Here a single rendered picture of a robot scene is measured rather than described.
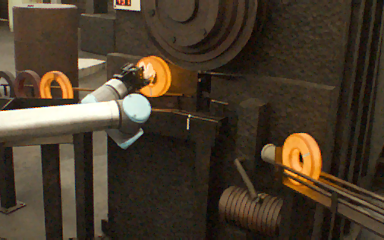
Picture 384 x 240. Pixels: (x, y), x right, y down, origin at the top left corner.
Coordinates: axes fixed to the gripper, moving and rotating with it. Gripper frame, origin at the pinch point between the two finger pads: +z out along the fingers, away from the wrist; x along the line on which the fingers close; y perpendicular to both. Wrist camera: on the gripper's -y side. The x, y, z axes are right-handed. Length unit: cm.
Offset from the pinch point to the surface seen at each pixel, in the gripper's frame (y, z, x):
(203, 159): -25.4, -11.9, -27.2
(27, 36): -61, 125, 233
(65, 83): -10.7, -4.9, 44.9
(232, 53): 12.5, 0.0, -35.3
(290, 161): -9, -22, -64
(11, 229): -77, -40, 69
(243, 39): 17.6, 1.5, -39.1
